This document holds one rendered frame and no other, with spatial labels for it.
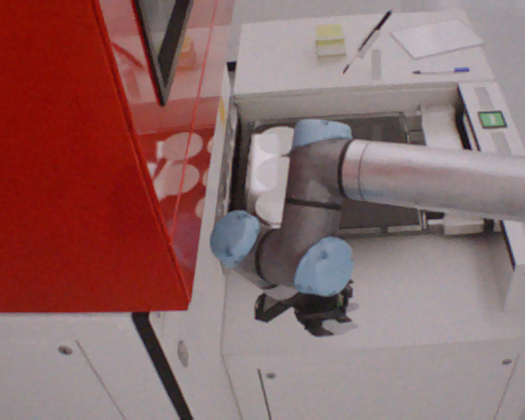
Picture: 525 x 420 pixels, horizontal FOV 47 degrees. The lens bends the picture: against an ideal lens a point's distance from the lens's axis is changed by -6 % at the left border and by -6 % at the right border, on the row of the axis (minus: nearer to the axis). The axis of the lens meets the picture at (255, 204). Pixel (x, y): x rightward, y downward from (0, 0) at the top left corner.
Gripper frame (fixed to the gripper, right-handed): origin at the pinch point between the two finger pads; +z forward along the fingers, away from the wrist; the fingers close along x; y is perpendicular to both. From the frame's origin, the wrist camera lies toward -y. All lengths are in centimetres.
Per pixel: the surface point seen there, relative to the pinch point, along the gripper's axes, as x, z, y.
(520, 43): 219, 161, 15
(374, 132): 50, 10, 1
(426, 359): -2.1, 16.7, 9.6
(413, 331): 1.8, 11.3, 9.2
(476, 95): 58, 17, 24
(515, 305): 6.8, 19.4, 26.8
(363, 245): 22.2, 10.8, -1.7
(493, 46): 215, 154, 1
